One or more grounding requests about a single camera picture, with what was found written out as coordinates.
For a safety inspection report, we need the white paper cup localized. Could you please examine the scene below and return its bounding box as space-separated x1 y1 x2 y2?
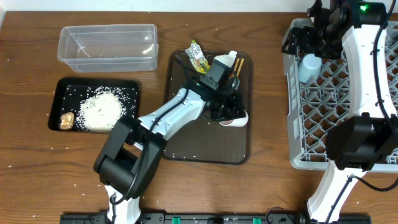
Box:
220 110 249 127

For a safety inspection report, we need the grey dishwasher rack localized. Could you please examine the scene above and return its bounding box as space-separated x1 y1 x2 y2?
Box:
282 19 397 173

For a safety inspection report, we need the clear plastic container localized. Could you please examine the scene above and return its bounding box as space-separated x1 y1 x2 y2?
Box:
57 24 159 73

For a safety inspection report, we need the pile of white rice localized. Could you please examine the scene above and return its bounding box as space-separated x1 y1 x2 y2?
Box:
75 86 131 132

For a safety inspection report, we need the wooden chopstick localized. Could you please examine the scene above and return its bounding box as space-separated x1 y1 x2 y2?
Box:
232 58 241 75
236 58 244 77

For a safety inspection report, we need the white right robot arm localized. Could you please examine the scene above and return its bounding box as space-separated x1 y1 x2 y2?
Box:
281 1 397 223

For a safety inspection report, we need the crumpled white tissue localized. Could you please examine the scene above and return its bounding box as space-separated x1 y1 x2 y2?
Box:
213 50 237 68

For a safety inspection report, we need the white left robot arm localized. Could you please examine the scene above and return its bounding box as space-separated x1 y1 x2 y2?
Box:
93 86 248 223

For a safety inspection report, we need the light blue cup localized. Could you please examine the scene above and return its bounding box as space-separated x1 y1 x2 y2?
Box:
298 54 322 83

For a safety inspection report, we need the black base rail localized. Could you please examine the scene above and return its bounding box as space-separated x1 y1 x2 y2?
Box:
58 212 373 224

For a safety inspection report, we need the black waste tray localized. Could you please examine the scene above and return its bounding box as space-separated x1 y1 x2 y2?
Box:
48 77 139 133

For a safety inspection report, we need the brown food scrap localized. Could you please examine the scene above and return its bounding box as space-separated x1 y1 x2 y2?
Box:
60 112 75 130

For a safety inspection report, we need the brown serving tray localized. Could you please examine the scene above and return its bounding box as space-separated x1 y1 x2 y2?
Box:
164 49 254 165

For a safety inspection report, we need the silver yellow snack wrapper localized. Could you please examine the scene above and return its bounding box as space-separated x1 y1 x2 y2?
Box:
185 40 210 74

